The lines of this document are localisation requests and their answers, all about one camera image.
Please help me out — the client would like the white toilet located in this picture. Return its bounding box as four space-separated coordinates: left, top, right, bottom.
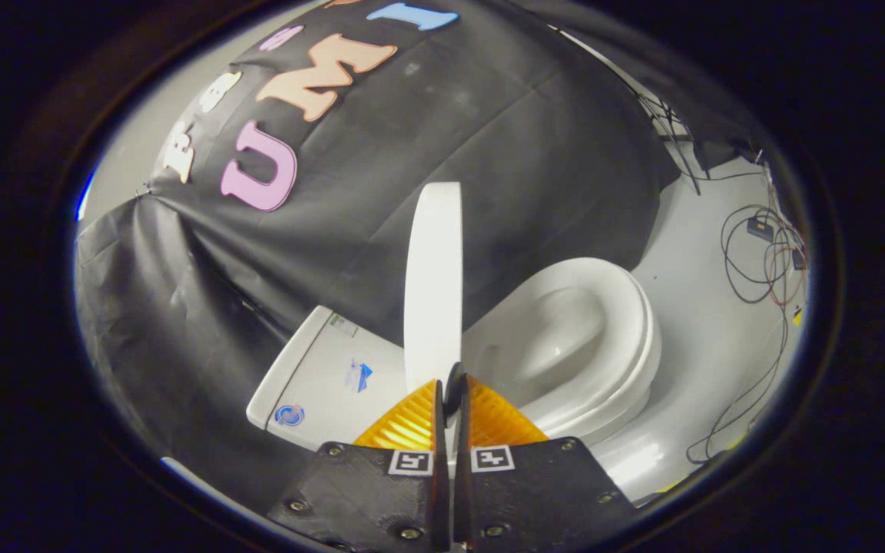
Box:
247 257 666 504

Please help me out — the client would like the black round lid tab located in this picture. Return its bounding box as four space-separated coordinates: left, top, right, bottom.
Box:
442 361 468 419

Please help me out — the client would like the white toilet lid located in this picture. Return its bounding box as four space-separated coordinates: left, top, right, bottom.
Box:
403 181 464 392

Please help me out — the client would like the black backdrop cloth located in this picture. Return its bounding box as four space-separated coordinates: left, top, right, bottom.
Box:
74 0 766 515

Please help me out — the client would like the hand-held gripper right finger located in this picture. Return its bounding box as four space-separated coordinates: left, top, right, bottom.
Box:
454 374 639 552

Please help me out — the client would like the white toilet tank cover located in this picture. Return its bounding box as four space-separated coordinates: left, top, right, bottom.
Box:
247 305 333 431

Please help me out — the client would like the white toilet seat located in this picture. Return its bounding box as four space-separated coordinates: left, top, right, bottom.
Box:
462 257 662 435

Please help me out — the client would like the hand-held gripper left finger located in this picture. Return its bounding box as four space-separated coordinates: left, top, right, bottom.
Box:
266 379 451 552

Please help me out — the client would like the black floor cable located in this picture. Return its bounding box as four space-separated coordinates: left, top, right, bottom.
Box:
684 204 808 465

